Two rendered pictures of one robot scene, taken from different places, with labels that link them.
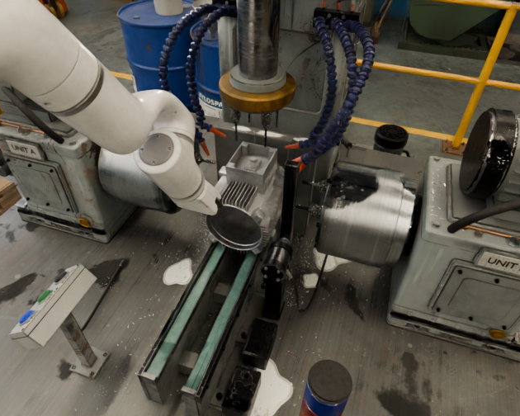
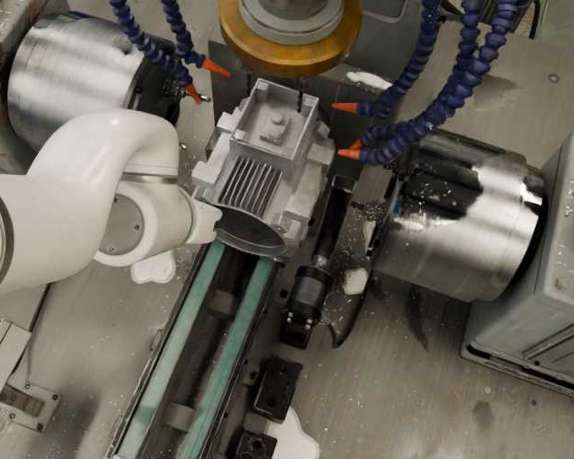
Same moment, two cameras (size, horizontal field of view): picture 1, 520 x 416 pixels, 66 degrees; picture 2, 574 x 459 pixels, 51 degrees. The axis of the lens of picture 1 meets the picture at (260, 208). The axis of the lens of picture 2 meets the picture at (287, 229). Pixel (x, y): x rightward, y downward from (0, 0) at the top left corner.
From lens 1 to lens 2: 0.35 m
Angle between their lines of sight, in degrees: 23
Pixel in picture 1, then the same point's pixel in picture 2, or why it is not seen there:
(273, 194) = (307, 176)
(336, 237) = (402, 266)
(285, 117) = not seen: hidden behind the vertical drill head
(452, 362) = (541, 417)
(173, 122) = (140, 156)
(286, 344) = (312, 385)
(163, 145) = (125, 219)
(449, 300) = (556, 359)
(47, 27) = not seen: outside the picture
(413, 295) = (506, 340)
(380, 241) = (469, 282)
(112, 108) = (35, 268)
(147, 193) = not seen: hidden behind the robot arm
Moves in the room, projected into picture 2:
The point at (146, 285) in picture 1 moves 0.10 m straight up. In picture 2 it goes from (106, 282) to (94, 263)
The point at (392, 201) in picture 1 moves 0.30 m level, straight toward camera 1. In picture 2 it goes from (499, 229) to (425, 429)
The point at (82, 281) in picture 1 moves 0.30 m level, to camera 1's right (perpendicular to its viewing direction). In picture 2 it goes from (11, 344) to (230, 354)
